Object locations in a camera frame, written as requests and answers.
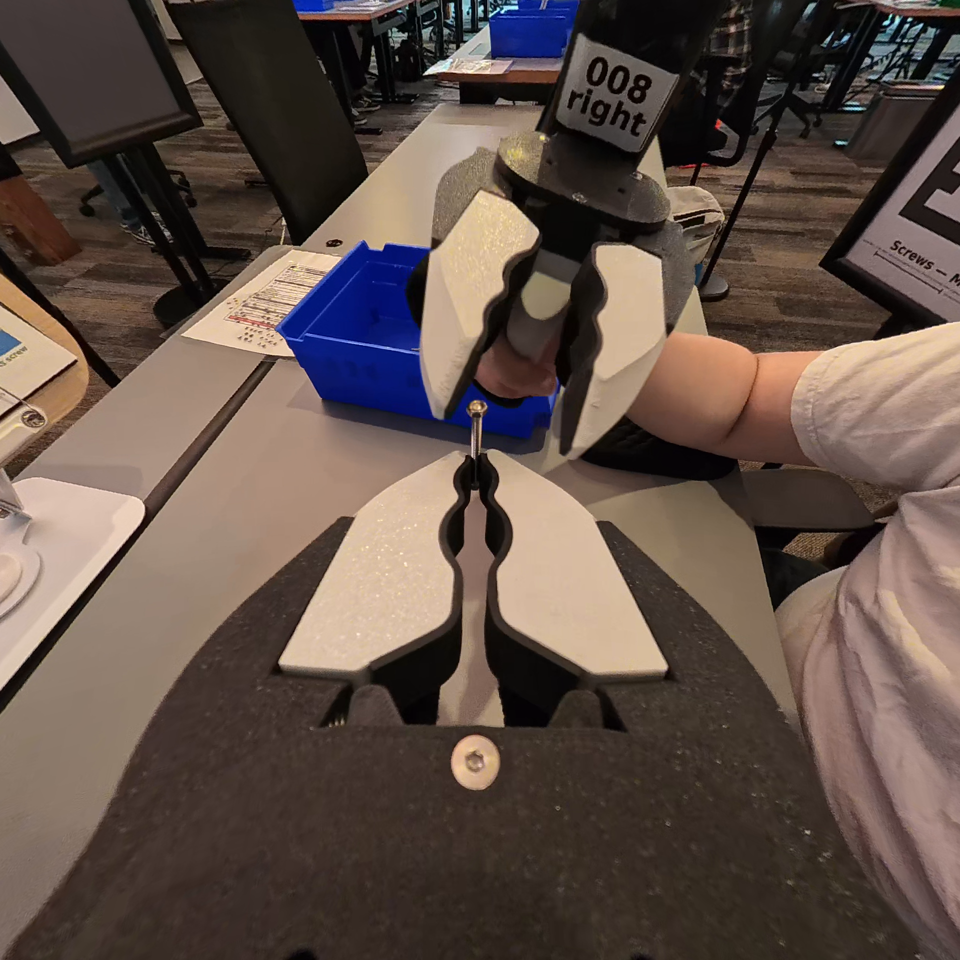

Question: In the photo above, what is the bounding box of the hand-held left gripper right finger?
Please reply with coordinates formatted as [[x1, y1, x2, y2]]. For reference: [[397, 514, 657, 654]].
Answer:
[[480, 448, 670, 687]]

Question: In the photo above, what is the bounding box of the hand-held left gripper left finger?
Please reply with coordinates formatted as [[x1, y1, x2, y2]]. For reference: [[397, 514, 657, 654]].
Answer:
[[279, 450, 477, 685]]

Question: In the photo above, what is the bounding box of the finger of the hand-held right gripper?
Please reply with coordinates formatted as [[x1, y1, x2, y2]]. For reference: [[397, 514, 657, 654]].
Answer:
[[418, 189, 543, 421], [557, 241, 669, 461]]

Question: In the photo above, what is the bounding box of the steel bolt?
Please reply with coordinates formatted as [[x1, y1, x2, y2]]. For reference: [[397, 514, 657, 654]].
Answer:
[[467, 400, 489, 492]]

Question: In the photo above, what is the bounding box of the person's right hand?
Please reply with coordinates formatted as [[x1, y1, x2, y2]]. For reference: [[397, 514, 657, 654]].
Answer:
[[474, 336, 561, 400]]

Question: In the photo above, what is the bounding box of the black pole stand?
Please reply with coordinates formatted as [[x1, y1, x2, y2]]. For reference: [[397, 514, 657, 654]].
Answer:
[[697, 45, 798, 303]]

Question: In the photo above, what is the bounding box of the white bag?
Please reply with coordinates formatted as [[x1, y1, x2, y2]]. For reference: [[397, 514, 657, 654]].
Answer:
[[666, 185, 727, 265]]

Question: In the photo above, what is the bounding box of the black mesh office chair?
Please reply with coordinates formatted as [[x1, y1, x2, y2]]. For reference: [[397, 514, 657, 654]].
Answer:
[[658, 0, 826, 170]]

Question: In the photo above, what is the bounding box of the printed paper sheet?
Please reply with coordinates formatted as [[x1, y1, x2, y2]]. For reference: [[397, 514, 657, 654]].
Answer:
[[423, 57, 516, 77], [182, 249, 344, 360]]

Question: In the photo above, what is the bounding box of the black high-back chair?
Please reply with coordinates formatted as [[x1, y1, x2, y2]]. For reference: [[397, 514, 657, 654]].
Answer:
[[168, 0, 370, 246]]

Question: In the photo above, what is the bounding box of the framed marker sign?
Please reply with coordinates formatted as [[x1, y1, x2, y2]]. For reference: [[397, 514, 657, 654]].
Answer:
[[819, 75, 960, 329]]

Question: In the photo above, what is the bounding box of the operator in white shirt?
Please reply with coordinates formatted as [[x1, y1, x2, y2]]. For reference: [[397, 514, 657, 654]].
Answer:
[[774, 321, 960, 960]]

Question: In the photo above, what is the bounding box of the white document stand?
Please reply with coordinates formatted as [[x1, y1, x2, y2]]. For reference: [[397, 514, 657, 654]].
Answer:
[[0, 386, 147, 693]]

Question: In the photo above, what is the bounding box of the wooden backing board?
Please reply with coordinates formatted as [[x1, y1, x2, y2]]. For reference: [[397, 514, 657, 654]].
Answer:
[[0, 273, 91, 445]]

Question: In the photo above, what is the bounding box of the black framed easel board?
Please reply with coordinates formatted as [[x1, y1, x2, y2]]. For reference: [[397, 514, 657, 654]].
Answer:
[[0, 0, 252, 329]]

